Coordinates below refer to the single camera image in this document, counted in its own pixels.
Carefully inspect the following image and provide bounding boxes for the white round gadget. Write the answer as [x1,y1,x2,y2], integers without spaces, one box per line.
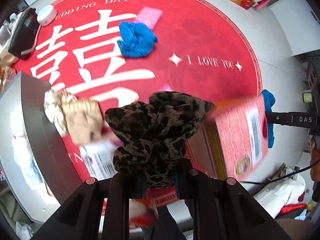
[37,5,57,27]

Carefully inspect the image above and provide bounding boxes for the pink sponge block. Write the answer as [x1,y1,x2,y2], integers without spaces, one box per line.
[133,7,163,30]

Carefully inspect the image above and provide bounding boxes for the gold white scrunchie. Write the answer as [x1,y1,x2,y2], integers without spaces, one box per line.
[43,90,77,137]

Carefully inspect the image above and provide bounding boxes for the leopard print scrunchie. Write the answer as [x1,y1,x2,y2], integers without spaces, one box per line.
[105,92,215,189]

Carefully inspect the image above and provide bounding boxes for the round red wedding mat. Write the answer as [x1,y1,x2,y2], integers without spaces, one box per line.
[11,0,263,208]

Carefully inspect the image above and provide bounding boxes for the blue scrunchie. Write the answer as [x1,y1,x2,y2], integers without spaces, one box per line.
[260,89,276,149]

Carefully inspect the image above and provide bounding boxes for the grey storage box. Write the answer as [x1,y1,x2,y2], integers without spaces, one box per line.
[1,72,82,224]

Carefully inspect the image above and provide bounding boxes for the red gift box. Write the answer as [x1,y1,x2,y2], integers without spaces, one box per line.
[186,95,268,181]

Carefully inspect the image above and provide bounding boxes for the black radio device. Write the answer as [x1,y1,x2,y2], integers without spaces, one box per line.
[8,8,41,60]

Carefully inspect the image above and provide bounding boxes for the beige tan sock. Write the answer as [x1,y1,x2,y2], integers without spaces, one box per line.
[62,99,104,146]

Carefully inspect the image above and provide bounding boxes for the blue cloth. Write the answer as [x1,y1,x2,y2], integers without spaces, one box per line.
[117,22,158,58]

